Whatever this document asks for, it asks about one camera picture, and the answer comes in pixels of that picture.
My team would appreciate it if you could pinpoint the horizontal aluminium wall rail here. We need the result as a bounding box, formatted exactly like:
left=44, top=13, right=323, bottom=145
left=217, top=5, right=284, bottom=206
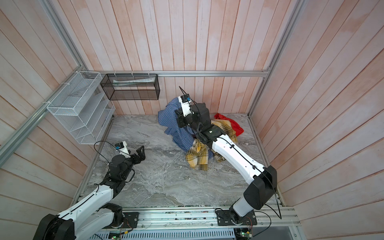
left=95, top=70, right=269, bottom=77

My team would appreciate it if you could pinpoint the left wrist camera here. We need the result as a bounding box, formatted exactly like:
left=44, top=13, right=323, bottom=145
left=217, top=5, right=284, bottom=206
left=115, top=141, right=131, bottom=159

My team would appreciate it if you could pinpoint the yellow plaid shirt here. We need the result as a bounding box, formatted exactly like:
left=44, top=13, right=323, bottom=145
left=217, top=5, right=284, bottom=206
left=186, top=119, right=238, bottom=171

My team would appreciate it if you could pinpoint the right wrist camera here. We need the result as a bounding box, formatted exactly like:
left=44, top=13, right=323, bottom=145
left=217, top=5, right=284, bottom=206
left=178, top=94, right=192, bottom=117

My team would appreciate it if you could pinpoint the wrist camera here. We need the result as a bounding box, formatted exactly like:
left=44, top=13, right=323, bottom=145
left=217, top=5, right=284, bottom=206
left=178, top=94, right=192, bottom=117
left=115, top=141, right=131, bottom=159

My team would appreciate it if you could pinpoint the white wire mesh shelf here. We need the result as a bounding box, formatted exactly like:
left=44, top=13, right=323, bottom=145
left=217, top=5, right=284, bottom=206
left=47, top=72, right=115, bottom=145

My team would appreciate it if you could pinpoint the aluminium mounting rail base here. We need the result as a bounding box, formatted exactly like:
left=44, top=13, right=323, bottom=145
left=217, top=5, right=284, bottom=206
left=102, top=204, right=301, bottom=231

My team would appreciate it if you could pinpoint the blue checkered shirt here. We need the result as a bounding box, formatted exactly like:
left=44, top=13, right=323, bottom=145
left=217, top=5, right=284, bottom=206
left=158, top=97, right=212, bottom=152

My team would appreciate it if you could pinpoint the black mesh basket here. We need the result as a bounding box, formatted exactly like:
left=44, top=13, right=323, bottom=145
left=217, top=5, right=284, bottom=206
left=101, top=73, right=161, bottom=101

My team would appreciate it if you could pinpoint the red cloth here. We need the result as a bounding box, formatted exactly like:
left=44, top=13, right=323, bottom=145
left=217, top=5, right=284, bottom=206
left=214, top=113, right=244, bottom=137

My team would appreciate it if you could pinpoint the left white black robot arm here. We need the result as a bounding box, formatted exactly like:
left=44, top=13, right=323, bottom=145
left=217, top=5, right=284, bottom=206
left=34, top=144, right=146, bottom=240

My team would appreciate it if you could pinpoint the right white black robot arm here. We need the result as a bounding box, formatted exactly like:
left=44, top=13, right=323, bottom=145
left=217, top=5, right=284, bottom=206
left=176, top=100, right=277, bottom=226

